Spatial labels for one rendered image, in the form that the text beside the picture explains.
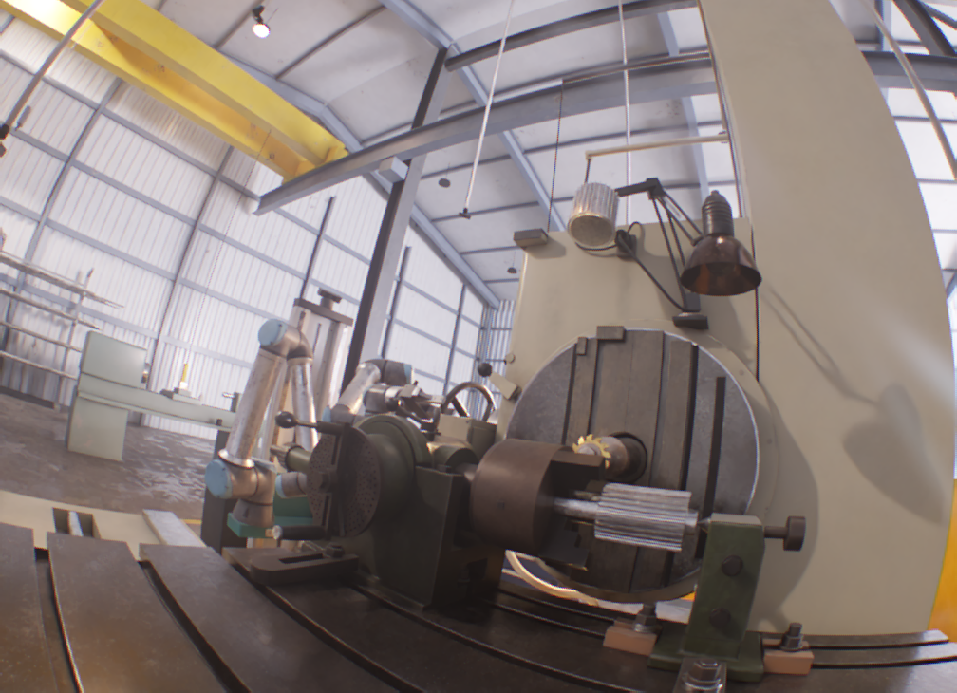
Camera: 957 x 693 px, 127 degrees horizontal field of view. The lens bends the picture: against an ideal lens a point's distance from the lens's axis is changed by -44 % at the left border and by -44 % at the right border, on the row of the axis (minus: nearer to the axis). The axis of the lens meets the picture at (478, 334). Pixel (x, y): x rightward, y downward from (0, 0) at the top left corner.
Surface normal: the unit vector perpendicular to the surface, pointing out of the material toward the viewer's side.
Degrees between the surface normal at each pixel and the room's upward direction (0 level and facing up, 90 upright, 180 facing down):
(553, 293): 90
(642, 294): 90
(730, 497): 90
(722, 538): 90
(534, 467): 54
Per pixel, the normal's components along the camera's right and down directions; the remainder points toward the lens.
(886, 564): -0.53, -0.29
